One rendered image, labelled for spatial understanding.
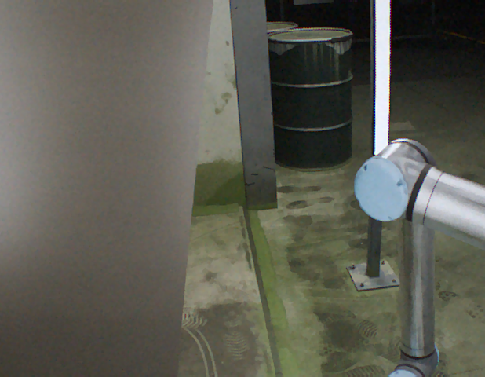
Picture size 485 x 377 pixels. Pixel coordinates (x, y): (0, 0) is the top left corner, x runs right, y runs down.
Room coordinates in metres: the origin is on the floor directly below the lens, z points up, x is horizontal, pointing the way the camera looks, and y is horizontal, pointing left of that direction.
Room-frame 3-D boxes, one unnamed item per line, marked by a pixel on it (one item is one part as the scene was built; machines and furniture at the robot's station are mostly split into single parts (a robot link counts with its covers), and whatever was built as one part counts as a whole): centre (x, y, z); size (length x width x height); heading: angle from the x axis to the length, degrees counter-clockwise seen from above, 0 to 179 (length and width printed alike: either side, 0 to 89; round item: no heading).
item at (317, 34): (3.45, -0.53, 0.86); 0.54 x 0.54 x 0.01
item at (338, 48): (3.45, -0.53, 0.44); 0.59 x 0.58 x 0.89; 17
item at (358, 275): (1.91, -0.56, 0.01); 0.20 x 0.20 x 0.01; 3
